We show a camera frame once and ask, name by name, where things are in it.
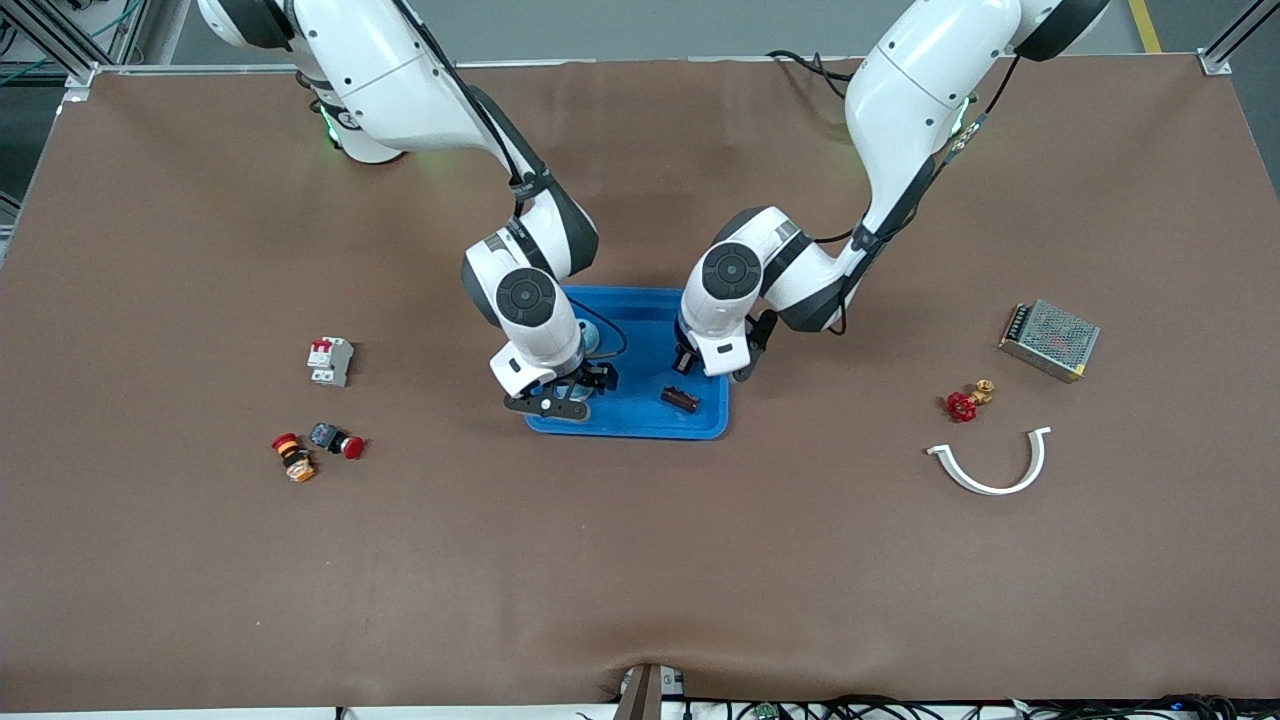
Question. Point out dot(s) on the aluminium frame corner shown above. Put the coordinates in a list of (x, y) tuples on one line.
[(1213, 62), (80, 80)]

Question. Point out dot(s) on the brown table mat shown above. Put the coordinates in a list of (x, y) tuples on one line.
[(640, 560)]

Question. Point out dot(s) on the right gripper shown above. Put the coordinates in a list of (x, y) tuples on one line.
[(601, 377)]

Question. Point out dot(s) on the white curved plastic clamp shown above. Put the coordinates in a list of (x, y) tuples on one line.
[(990, 488)]

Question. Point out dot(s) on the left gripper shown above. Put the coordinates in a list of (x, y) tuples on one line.
[(686, 360)]

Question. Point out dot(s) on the blue plastic tray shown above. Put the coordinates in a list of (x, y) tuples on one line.
[(640, 400)]

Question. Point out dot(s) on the red black push button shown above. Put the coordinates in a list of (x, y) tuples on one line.
[(337, 440)]

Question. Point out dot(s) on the light blue call bell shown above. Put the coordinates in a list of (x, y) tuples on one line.
[(570, 388), (588, 338)]

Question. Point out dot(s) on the metal mesh power supply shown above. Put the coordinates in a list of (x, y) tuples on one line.
[(1050, 340)]

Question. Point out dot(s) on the dark brown relay block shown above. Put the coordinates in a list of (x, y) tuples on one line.
[(680, 399)]

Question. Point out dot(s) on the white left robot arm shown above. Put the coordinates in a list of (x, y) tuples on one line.
[(910, 90)]

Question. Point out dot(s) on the white red circuit breaker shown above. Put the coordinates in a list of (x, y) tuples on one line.
[(330, 361)]

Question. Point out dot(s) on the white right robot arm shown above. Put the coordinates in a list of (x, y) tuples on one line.
[(400, 70)]

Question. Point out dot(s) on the red yellow emergency stop button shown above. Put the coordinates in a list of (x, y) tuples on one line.
[(293, 457)]

